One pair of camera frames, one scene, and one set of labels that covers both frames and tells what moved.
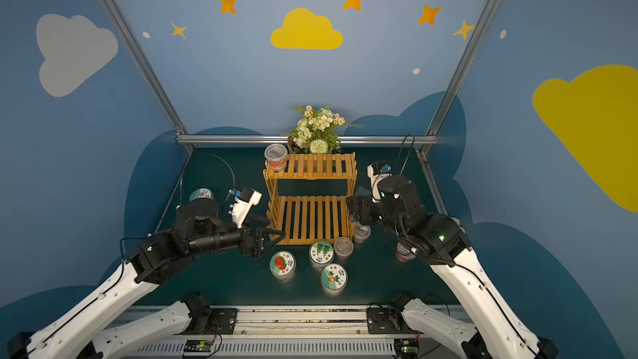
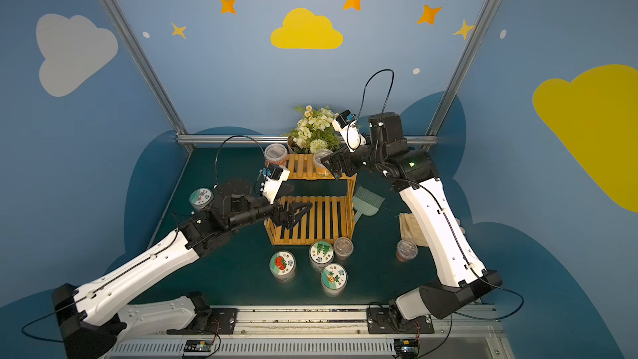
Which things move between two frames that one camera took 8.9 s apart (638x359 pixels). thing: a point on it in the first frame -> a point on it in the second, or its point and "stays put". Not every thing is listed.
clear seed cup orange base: x=361 y=233 -> x=321 y=169
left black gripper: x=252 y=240 -> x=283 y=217
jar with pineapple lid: x=334 y=279 stays put
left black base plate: x=223 y=321 stays put
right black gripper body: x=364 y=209 -> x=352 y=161
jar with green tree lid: x=321 y=254 stays put
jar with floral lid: x=203 y=193 stays put
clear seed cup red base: x=277 y=155 stays put
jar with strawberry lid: x=282 y=266 stays put
